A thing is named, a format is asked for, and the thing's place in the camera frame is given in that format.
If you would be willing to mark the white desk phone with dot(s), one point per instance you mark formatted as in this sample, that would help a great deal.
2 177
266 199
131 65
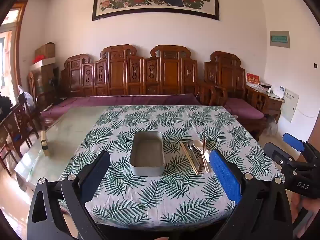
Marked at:
280 91

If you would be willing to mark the carved wooden armchair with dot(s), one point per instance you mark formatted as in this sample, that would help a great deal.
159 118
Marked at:
225 75

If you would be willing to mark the wooden side table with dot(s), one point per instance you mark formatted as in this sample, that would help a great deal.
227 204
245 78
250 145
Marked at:
273 105

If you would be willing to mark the wooden door frame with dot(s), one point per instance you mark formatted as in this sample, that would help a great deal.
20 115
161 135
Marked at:
18 50

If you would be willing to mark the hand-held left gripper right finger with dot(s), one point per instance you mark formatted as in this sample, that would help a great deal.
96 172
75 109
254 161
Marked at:
225 175

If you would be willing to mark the person's right hand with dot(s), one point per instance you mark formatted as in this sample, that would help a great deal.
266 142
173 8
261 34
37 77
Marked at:
310 206

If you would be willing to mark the brown wooden chopstick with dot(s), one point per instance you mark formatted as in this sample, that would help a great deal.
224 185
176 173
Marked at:
204 143

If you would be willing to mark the small wooden block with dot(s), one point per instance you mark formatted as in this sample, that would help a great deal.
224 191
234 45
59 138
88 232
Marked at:
45 143

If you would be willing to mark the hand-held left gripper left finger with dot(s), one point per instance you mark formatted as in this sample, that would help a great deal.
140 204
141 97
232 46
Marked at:
97 177

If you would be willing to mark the cream plastic spoon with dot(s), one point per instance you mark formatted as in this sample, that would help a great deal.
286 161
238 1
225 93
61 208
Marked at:
198 144
207 156

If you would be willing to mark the brown cardboard box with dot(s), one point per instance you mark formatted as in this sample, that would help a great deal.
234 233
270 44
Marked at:
46 50

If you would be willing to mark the clear plastic bag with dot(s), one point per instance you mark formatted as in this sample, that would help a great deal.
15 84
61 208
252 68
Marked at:
26 96

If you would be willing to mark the red card on side table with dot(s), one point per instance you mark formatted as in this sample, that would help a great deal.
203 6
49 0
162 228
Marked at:
252 80

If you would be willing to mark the carved wooden sofa bench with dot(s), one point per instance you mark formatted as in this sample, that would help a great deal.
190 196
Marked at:
120 75

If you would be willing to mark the grey electrical panel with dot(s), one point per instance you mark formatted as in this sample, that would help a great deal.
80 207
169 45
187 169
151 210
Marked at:
290 105

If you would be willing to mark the white box with red contents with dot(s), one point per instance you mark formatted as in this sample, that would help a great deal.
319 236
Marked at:
42 63

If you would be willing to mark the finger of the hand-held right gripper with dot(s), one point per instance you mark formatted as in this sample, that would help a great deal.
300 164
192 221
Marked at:
293 141
277 155

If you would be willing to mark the rectangular metal tray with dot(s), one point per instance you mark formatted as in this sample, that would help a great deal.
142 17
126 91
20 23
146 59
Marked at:
146 152

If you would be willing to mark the long purple seat cushion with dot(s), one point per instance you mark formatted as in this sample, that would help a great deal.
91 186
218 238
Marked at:
120 100

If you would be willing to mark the wooden dining chair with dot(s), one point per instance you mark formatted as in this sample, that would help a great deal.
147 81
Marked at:
28 110
13 132

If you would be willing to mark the metal spoon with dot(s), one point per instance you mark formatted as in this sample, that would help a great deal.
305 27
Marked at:
190 144

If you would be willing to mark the grey fluffy duster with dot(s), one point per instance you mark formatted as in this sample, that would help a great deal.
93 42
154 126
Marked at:
271 126

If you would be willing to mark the framed floral painting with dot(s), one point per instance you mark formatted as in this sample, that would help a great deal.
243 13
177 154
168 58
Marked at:
155 0

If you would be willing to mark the white wall box green label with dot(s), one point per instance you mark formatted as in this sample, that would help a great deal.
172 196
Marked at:
280 39

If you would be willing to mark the square purple seat cushion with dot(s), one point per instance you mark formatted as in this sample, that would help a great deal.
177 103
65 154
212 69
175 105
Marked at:
243 108

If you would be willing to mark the green leaf print tablecloth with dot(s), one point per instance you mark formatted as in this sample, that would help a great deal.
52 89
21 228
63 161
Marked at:
150 195

